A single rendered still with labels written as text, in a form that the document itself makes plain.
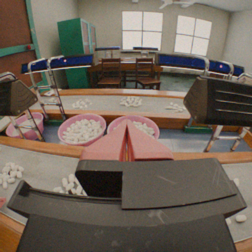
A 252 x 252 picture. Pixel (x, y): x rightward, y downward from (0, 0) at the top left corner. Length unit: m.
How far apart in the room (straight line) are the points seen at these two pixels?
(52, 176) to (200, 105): 0.53
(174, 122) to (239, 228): 0.60
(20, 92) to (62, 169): 0.35
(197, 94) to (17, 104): 0.35
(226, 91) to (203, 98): 0.05
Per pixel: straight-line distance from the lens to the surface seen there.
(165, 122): 0.77
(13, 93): 0.31
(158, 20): 5.45
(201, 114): 0.21
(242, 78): 0.47
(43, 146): 0.66
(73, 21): 3.14
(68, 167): 0.54
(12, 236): 0.51
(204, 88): 0.21
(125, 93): 1.04
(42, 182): 0.55
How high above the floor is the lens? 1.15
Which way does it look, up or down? 37 degrees down
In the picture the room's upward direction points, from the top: straight up
